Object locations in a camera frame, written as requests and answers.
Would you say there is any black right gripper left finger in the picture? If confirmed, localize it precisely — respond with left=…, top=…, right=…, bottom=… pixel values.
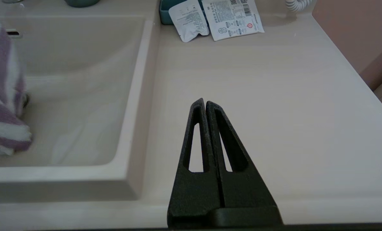
left=167, top=98, right=224, bottom=228

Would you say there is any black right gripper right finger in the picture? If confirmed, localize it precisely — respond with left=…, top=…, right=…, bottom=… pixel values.
left=206, top=101, right=280, bottom=208

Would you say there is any purple white striped towel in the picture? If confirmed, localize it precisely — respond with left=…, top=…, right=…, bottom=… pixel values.
left=0, top=14, right=34, bottom=157

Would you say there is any beige ceramic sink basin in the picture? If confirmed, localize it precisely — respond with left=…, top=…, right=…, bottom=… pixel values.
left=0, top=14, right=161, bottom=204

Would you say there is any large white printed sachet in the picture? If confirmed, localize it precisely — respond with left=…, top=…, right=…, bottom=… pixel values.
left=201, top=0, right=265, bottom=42

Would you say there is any small white sachet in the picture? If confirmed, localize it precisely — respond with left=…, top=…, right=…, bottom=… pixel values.
left=168, top=0, right=210, bottom=43

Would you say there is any teal tray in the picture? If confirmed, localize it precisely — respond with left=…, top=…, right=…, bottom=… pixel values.
left=159, top=0, right=211, bottom=26

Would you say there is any dark grey soap pump bottle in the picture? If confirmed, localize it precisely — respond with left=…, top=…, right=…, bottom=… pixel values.
left=64, top=0, right=101, bottom=8

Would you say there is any white coiled cord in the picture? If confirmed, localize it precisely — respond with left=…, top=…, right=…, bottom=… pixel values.
left=284, top=0, right=317, bottom=13

